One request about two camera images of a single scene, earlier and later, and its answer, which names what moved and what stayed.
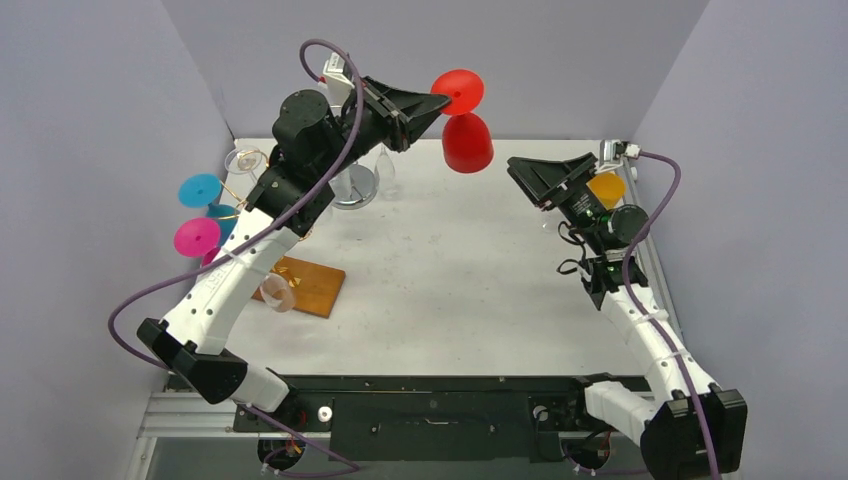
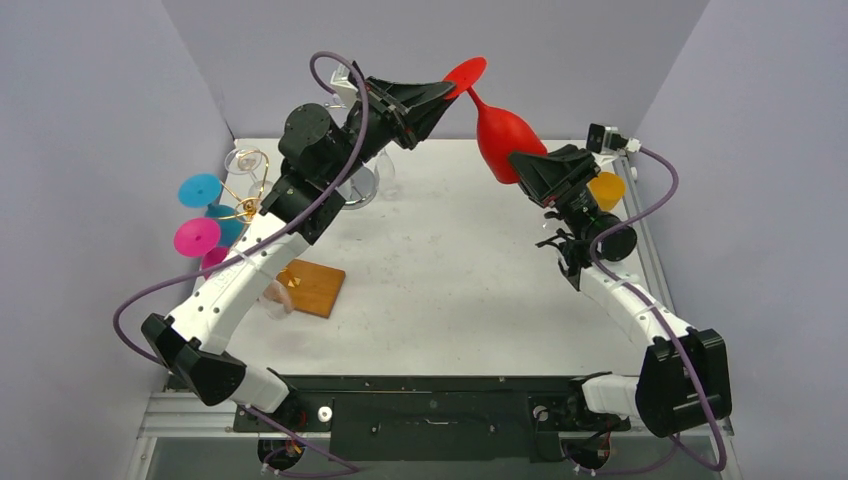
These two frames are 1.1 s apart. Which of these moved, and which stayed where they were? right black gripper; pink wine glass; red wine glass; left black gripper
Moved: red wine glass
Stayed: left black gripper; right black gripper; pink wine glass
